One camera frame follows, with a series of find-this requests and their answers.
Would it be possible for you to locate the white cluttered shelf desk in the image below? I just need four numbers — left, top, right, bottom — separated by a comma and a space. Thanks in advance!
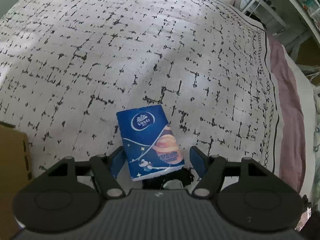
222, 0, 319, 66

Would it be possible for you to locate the white black patterned bedspread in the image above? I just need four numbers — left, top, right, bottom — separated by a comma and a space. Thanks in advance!
1, 0, 281, 176

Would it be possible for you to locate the brown cardboard box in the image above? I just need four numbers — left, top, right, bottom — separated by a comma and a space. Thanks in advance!
0, 125, 33, 239

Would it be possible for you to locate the blue tissue pack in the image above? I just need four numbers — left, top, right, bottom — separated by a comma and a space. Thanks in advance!
116, 105, 185, 181

